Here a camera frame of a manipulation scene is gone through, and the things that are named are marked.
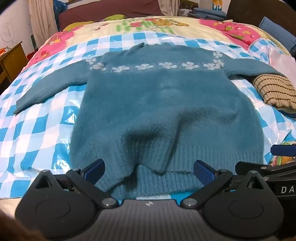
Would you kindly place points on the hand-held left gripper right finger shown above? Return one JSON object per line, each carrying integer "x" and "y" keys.
{"x": 203, "y": 172}

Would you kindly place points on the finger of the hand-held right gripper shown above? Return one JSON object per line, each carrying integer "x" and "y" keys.
{"x": 272, "y": 168}
{"x": 285, "y": 150}

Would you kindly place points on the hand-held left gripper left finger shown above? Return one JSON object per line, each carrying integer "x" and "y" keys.
{"x": 95, "y": 169}

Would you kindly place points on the teal knitted sweater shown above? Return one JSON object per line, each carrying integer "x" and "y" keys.
{"x": 161, "y": 104}

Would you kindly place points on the stack of blue folded clothes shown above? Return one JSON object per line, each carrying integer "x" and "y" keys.
{"x": 208, "y": 13}

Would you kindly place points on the beige brown striped garment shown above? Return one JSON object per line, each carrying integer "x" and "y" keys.
{"x": 275, "y": 90}

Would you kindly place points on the blue white checkered plastic sheet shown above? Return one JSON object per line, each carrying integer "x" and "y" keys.
{"x": 46, "y": 129}

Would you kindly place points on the blue cushion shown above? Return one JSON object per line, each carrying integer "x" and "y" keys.
{"x": 277, "y": 31}

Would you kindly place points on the wooden desk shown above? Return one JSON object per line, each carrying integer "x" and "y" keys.
{"x": 11, "y": 62}

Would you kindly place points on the dark wooden bed board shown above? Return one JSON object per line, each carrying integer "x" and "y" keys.
{"x": 249, "y": 11}

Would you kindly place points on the large green pillow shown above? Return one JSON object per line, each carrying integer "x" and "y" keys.
{"x": 76, "y": 25}

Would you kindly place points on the orange object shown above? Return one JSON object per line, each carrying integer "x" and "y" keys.
{"x": 2, "y": 51}

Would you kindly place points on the cartoon printed blanket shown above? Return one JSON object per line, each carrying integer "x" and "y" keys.
{"x": 161, "y": 25}

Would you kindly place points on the small green pillow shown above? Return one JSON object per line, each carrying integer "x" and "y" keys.
{"x": 114, "y": 17}

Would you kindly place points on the beige curtain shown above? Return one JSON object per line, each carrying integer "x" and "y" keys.
{"x": 42, "y": 20}

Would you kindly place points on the maroon headboard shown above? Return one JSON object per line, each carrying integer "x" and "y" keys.
{"x": 104, "y": 10}

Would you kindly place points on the yellow printed box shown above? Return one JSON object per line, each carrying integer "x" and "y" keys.
{"x": 217, "y": 4}

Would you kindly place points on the blue plastic bag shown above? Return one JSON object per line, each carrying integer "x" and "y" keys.
{"x": 59, "y": 9}

